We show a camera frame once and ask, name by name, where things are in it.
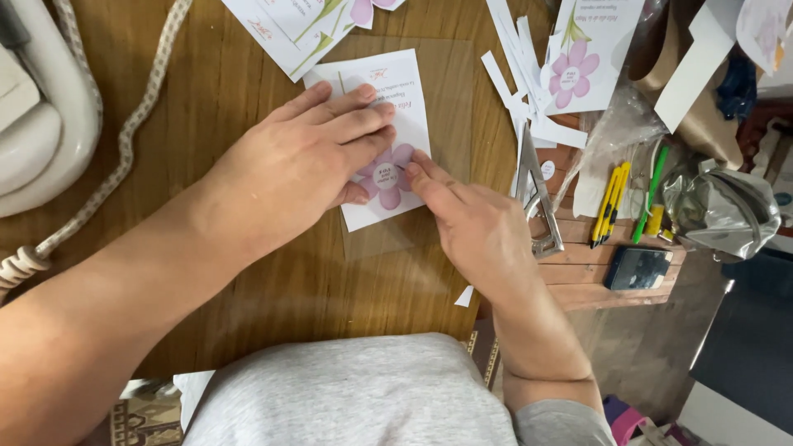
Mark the curled flower card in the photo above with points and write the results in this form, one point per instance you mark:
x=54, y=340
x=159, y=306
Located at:
x=765, y=31

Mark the pile of white flower cards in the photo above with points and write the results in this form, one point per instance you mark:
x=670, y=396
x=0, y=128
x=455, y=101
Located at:
x=285, y=31

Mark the clear plastic bag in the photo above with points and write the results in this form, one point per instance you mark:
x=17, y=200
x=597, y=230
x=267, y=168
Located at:
x=619, y=127

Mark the brown paper roll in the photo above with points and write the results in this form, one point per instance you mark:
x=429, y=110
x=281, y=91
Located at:
x=706, y=133

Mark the wooden slat side table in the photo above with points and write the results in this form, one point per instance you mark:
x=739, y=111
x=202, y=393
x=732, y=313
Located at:
x=588, y=279

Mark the small yellow tube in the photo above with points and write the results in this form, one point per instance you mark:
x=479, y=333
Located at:
x=654, y=220

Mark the round white sticker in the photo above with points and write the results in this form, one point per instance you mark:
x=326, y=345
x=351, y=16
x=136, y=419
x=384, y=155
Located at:
x=547, y=170

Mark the person's left hand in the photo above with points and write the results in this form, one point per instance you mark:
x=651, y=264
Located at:
x=285, y=167

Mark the black phone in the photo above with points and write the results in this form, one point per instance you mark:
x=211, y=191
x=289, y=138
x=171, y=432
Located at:
x=638, y=268

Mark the silver foil bag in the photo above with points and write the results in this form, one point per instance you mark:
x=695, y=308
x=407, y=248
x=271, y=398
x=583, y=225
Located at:
x=718, y=207

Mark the person's grey shirt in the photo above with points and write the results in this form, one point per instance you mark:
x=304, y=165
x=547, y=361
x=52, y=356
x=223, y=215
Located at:
x=347, y=396

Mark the small white paper scrap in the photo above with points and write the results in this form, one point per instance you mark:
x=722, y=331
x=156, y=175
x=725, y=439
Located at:
x=464, y=297

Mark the flower card with green stem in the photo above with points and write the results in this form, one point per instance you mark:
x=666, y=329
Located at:
x=582, y=62

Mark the white appliance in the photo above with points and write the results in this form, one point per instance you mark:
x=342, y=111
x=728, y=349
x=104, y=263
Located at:
x=43, y=117

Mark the clear plastic sheet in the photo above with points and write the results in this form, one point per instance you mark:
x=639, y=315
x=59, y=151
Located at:
x=452, y=111

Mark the white card with pink flower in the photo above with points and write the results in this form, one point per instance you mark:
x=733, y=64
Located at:
x=409, y=117

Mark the yellow utility knife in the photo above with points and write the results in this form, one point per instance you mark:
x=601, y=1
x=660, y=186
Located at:
x=617, y=201
x=604, y=207

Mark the green pen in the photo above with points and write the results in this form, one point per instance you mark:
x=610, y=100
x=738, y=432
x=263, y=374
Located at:
x=649, y=192

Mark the dark blue object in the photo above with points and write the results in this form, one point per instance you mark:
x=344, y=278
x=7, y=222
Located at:
x=737, y=90

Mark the person's right hand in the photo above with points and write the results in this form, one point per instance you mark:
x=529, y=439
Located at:
x=483, y=235

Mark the patterned rug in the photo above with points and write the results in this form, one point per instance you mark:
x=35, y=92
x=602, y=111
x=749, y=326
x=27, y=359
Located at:
x=142, y=418

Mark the pink object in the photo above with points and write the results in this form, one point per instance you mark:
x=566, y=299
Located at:
x=622, y=421

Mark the plain white paper sheet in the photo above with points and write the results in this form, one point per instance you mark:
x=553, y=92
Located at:
x=691, y=74

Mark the metal set square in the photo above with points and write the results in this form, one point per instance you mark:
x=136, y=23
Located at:
x=538, y=198

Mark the pile of white paper strips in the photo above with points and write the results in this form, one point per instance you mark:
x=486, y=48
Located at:
x=517, y=68

